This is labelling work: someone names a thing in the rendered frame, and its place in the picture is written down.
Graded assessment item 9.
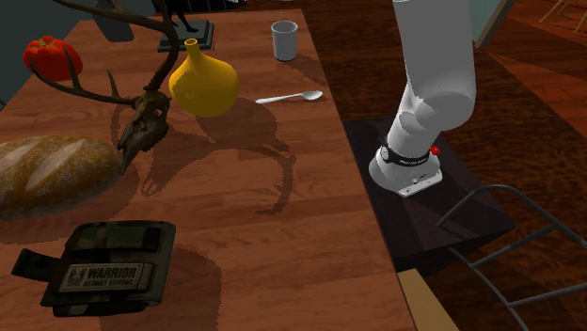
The white spoon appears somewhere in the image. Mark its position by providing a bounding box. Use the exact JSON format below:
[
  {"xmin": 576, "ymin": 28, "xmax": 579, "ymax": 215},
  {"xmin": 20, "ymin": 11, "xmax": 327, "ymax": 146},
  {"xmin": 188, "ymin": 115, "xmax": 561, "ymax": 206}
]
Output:
[{"xmin": 255, "ymin": 89, "xmax": 324, "ymax": 105}]

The yellow round vase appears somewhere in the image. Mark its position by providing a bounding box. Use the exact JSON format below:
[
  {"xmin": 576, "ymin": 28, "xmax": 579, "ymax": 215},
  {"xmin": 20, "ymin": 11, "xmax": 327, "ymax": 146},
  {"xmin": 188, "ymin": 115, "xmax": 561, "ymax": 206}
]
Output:
[{"xmin": 168, "ymin": 38, "xmax": 240, "ymax": 118}]

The grey cup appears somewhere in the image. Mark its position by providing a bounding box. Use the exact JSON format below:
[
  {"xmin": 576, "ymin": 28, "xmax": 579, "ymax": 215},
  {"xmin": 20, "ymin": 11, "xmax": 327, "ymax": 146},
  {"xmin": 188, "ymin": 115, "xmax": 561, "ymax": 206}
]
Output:
[{"xmin": 270, "ymin": 20, "xmax": 299, "ymax": 63}]

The dark robot stand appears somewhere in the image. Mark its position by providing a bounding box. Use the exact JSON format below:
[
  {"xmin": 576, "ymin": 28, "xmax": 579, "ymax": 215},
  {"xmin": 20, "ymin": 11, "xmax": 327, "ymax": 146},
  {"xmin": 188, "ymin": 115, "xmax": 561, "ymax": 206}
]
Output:
[{"xmin": 342, "ymin": 114, "xmax": 517, "ymax": 279}]

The dark antlered deer skull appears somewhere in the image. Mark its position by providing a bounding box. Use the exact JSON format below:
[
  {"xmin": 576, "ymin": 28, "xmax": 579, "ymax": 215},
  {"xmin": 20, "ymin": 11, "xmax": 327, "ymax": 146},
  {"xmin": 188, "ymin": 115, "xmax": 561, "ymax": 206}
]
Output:
[{"xmin": 28, "ymin": 0, "xmax": 181, "ymax": 175}]

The black figure on base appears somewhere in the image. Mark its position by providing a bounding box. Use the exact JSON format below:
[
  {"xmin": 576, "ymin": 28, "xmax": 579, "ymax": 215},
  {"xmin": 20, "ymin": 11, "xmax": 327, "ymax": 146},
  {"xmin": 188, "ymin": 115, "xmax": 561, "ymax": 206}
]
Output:
[{"xmin": 157, "ymin": 0, "xmax": 215, "ymax": 54}]

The camouflage pouch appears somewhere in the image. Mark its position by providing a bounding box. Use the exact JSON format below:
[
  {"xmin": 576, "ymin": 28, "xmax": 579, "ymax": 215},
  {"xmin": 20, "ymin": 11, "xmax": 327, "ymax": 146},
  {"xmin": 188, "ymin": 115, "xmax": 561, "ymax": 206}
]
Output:
[{"xmin": 10, "ymin": 220, "xmax": 177, "ymax": 319}]

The dark grey chair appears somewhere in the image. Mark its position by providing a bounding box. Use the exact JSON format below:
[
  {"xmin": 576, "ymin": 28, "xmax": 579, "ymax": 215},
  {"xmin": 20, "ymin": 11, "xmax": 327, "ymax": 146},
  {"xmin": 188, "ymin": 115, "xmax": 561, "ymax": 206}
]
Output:
[{"xmin": 91, "ymin": 0, "xmax": 135, "ymax": 43}]

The grey metal chair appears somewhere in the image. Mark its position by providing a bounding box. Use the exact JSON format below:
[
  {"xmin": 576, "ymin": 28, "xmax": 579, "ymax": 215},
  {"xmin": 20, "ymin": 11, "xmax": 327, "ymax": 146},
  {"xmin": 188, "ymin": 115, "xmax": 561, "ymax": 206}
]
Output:
[{"xmin": 435, "ymin": 183, "xmax": 587, "ymax": 331}]

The brown bread loaf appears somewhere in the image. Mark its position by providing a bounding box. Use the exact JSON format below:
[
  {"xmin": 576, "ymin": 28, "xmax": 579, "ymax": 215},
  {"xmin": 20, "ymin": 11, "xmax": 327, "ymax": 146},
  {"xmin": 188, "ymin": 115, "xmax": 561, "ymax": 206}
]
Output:
[{"xmin": 0, "ymin": 134, "xmax": 125, "ymax": 220}]

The red bell pepper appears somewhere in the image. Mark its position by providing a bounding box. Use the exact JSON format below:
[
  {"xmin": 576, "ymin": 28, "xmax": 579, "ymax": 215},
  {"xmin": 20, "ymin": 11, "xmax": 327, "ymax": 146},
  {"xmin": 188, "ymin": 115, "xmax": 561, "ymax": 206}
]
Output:
[{"xmin": 23, "ymin": 35, "xmax": 84, "ymax": 83}]

